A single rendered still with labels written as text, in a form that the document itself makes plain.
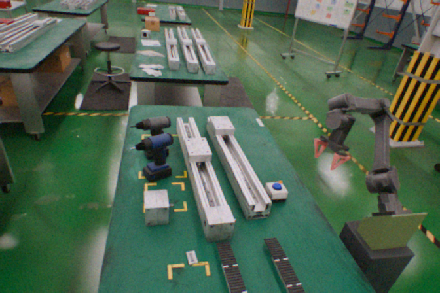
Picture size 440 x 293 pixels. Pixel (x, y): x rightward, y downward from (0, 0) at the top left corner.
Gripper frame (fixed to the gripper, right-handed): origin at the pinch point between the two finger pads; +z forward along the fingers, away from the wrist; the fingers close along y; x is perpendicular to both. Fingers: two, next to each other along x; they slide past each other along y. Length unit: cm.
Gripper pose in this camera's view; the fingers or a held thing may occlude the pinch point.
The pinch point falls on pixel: (324, 161)
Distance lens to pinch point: 121.4
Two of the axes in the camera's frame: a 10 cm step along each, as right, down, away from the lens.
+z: -3.1, 8.7, 3.9
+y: 3.5, 4.8, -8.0
